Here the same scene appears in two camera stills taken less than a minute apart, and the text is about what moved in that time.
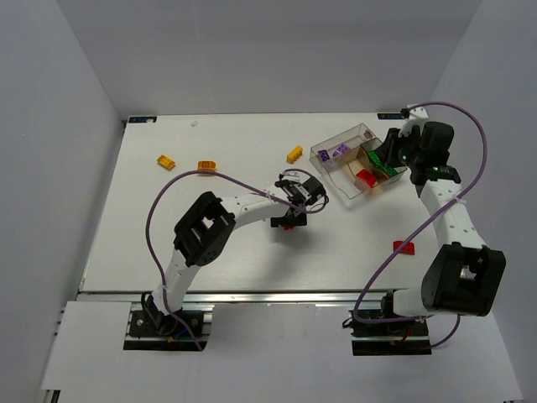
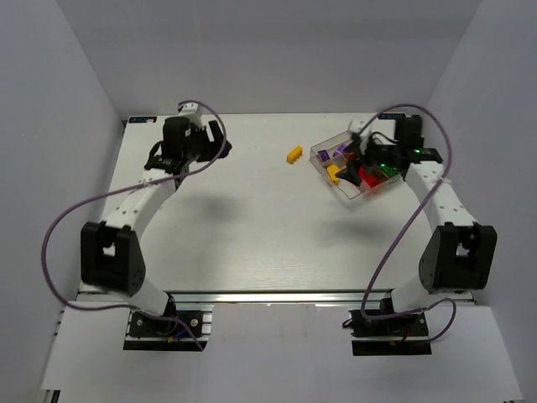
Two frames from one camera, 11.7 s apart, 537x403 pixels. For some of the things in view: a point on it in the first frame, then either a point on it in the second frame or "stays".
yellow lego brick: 294,154 stays
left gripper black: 288,222 → 208,141
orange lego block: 206,165 → 332,170
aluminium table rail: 278,297 stays
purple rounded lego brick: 341,149 stays
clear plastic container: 341,177 stays
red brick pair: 367,177 stays
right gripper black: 388,148 → 362,159
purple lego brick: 324,154 stays
